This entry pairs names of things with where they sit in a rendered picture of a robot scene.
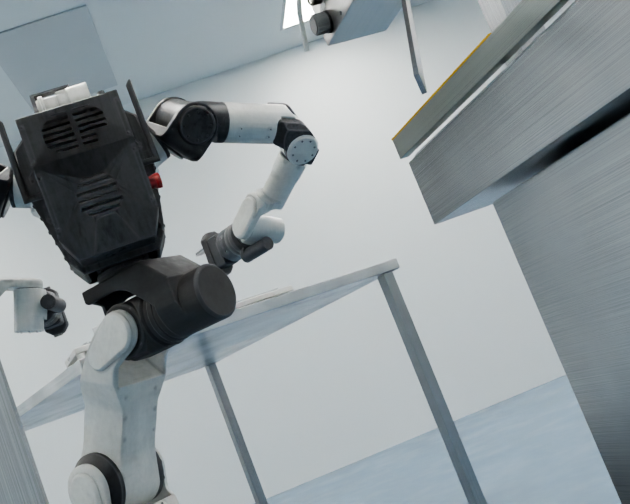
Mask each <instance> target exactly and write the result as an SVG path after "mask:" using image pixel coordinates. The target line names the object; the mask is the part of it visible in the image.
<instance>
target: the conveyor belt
mask: <svg viewBox="0 0 630 504"><path fill-rule="evenodd" d="M578 1H579V0H576V1H575V2H574V3H572V4H571V5H570V6H569V7H568V8H567V9H566V10H565V11H564V12H563V13H562V14H561V15H560V16H559V17H558V18H557V19H556V20H555V21H554V22H553V23H552V24H551V25H550V26H548V27H547V28H546V29H545V30H544V31H543V32H542V33H541V34H540V35H539V36H538V37H537V38H536V39H535V40H534V41H533V42H532V43H531V44H530V45H529V46H528V47H527V48H526V49H525V50H523V51H522V52H521V53H520V54H519V55H518V56H517V57H516V58H515V59H514V60H513V61H512V62H511V63H510V64H509V65H508V66H507V67H506V68H505V69H504V70H503V71H502V72H501V73H500V74H498V75H497V76H496V77H495V78H494V79H493V80H492V81H491V82H490V83H489V84H488V85H487V86H486V87H485V88H484V89H483V90H482V91H481V92H480V93H479V94H478V95H477V96H476V97H475V98H473V99H472V100H471V101H470V102H469V103H468V104H467V105H466V106H465V107H464V108H463V109H462V110H461V111H460V112H459V113H458V114H457V115H456V116H455V117H454V118H453V119H452V120H451V121H449V122H448V123H447V124H446V125H445V126H444V127H443V128H442V129H441V130H440V131H439V132H438V133H437V134H436V135H435V136H434V137H433V138H432V139H431V140H430V141H429V142H428V143H427V144H426V145H424V146H423V147H422V148H421V149H420V150H419V151H418V152H417V153H416V154H415V156H416V155H417V154H418V153H420V152H421V151H422V150H423V149H424V148H425V147H426V146H427V145H428V144H429V143H430V142H431V141H432V140H433V139H434V138H435V137H436V136H437V135H438V134H439V133H441V132H442V131H443V130H444V129H445V128H446V127H447V126H448V125H449V124H450V123H451V122H452V121H453V120H454V119H455V118H456V117H457V116H458V115H459V114H460V113H461V112H463V111H464V110H465V109H466V108H467V107H468V106H469V105H470V104H471V103H472V102H473V101H474V100H475V99H476V98H477V97H478V96H479V95H480V94H481V93H482V92H484V91H485V90H486V89H487V88H488V87H489V86H490V85H491V84H492V83H493V82H494V81H495V80H496V79H497V78H498V77H499V76H500V75H501V74H502V73H503V72H505V71H506V70H507V69H508V68H509V67H510V66H511V65H512V64H513V63H514V62H515V61H516V60H517V59H518V58H519V57H520V56H521V55H522V54H523V53H524V52H526V51H527V50H528V49H529V48H530V47H531V46H532V45H533V44H534V43H535V42H536V41H537V40H538V39H539V38H540V37H541V36H542V35H543V34H544V33H545V32H547V31H548V30H549V29H550V28H551V27H552V26H553V25H554V24H555V23H556V22H557V21H558V20H559V19H560V18H561V17H562V16H563V15H564V14H565V13H566V12H568V11H569V10H570V9H571V8H572V7H573V6H574V5H575V4H576V3H577V2H578ZM415 156H414V157H415Z"/></svg>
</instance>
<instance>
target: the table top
mask: <svg viewBox="0 0 630 504"><path fill-rule="evenodd" d="M398 268H400V266H399V264H398V261H397V259H396V258H394V259H391V260H388V261H385V262H382V263H379V264H375V265H372V266H369V267H366V268H363V269H360V270H357V271H354V272H350V273H347V274H344V275H341V276H338V277H335V278H332V279H329V280H325V281H322V282H319V283H316V284H313V285H310V286H307V287H304V288H300V289H297V290H294V291H291V292H288V293H285V294H282V295H279V296H275V297H272V298H269V299H266V300H263V301H260V302H257V303H254V304H250V305H247V306H244V307H241V308H238V309H235V311H234V312H233V314H232V315H231V316H230V317H228V318H226V319H224V320H222V321H220V322H218V323H215V324H213V325H211V326H209V327H207V328H205V329H203V330H201V331H199V332H196V333H194V334H192V335H190V336H189V337H188V338H186V339H184V340H183V342H181V343H180V344H177V345H175V346H173V347H172V348H171V349H170V350H169V351H168V353H167V360H166V376H165V380H164V381H167V380H170V379H173V378H176V377H178V376H181V375H184V374H187V373H190V372H192V371H195V370H198V369H201V368H204V367H206V366H207V365H210V364H213V363H216V362H218V361H220V360H222V359H224V358H226V357H228V356H230V355H232V354H234V353H236V352H238V351H240V350H242V349H243V348H245V347H247V346H249V345H251V344H253V343H255V342H257V341H259V340H261V339H263V338H265V337H267V336H269V335H271V334H273V333H274V332H276V331H278V330H280V329H282V328H284V327H286V326H288V325H290V324H292V323H294V322H296V321H298V320H300V319H302V318H304V317H305V316H307V315H309V314H311V313H313V312H315V311H317V310H319V309H321V308H323V307H325V306H327V305H329V304H331V303H333V302H335V301H336V300H338V299H340V298H342V297H344V296H346V295H348V294H350V293H352V292H354V291H356V290H358V289H360V288H362V287H364V286H366V285H367V284H369V283H371V282H373V281H375V280H377V277H379V276H381V275H382V274H385V273H388V272H391V271H392V272H393V271H395V270H397V269H398ZM84 361H85V358H82V359H79V360H78V361H76V362H75V363H74V364H73V365H71V366H70V367H69V368H67V369H66V370H65V371H63V372H62V373H61V374H59V375H58V376H57V377H55V378H54V379H53V380H52V381H50V382H49V383H48V384H46V385H45V386H44V387H42V388H41V389H40V390H38V391H37V392H36V393H34V394H33V395H32V396H30V397H29V398H28V399H27V400H25V401H24V402H23V403H21V404H20V405H19V406H17V410H18V413H19V416H20V419H21V422H22V425H23V428H24V431H27V430H30V429H33V428H35V427H38V426H41V425H44V424H47V423H49V422H52V421H55V420H58V419H61V418H63V417H66V416H69V415H72V414H75V413H77V412H80V411H83V410H85V403H84V399H83V395H82V391H81V387H80V377H81V373H82V368H83V364H84Z"/></svg>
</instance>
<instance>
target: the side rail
mask: <svg viewBox="0 0 630 504"><path fill-rule="evenodd" d="M568 1H569V0H522V1H521V2H520V3H519V4H518V5H517V6H516V7H515V8H514V9H513V11H512V12H511V13H510V14H509V15H508V16H507V17H506V18H505V19H504V20H503V21H502V22H501V24H500V25H499V26H498V27H497V28H496V29H495V30H494V31H493V32H492V33H491V34H490V36H489V37H488V38H487V39H486V40H485V41H484V42H483V43H482V45H481V46H480V47H479V48H478V49H477V50H476V51H475V52H474V53H473V54H472V55H471V56H470V57H469V59H468V60H467V61H466V62H465V63H464V64H463V65H462V66H461V67H460V68H459V69H458V70H457V72H456V73H455V74H454V75H453V76H452V77H451V78H450V79H449V80H448V81H447V82H446V83H445V84H444V86H443V87H442V88H441V89H440V90H439V91H438V92H437V93H436V94H435V95H434V96H433V97H432V98H431V100H430V101H429V102H428V103H427V104H426V105H425V106H424V107H423V108H422V109H421V110H420V111H419V112H418V114H417V115H416V116H415V117H414V118H413V119H412V120H411V121H410V122H409V123H408V124H407V125H406V127H405V128H404V129H403V130H402V131H401V132H400V133H399V134H398V135H397V136H396V137H395V138H394V139H393V143H394V145H395V148H396V150H397V153H398V155H399V157H400V159H403V158H406V157H409V156H410V155H411V154H412V153H413V152H414V151H415V150H416V149H417V148H418V147H419V146H420V145H421V144H422V143H423V142H424V141H425V140H426V139H427V138H428V137H429V136H430V135H431V134H432V133H433V132H434V131H436V130H437V129H438V128H439V127H440V126H441V125H442V124H443V123H444V122H445V121H446V120H447V119H448V118H449V117H450V116H451V115H452V114H453V113H454V112H455V111H456V110H457V109H458V108H459V107H460V106H461V105H462V104H463V103H464V102H465V101H466V100H467V99H468V98H469V97H470V96H471V95H473V94H474V93H475V92H476V91H477V90H478V89H479V88H480V87H481V86H482V85H483V84H484V83H485V82H486V81H487V80H488V79H489V78H490V77H491V76H492V75H493V74H494V73H495V72H496V71H497V70H498V69H499V68H500V67H501V66H502V65H503V64H504V63H505V62H506V61H507V60H509V59H510V58H511V57H512V56H513V55H514V54H515V53H516V52H517V51H518V50H519V49H520V48H521V47H522V46H523V45H524V44H525V43H526V42H527V41H528V40H529V39H530V38H531V37H532V36H533V35H534V34H535V33H536V32H537V31H538V30H539V29H540V28H541V27H542V26H543V25H545V24H546V23H547V22H548V21H549V20H550V19H551V18H552V17H553V16H554V15H555V14H556V13H557V12H558V11H559V10H560V9H561V8H562V7H563V6H564V5H565V4H566V3H567V2H568Z"/></svg>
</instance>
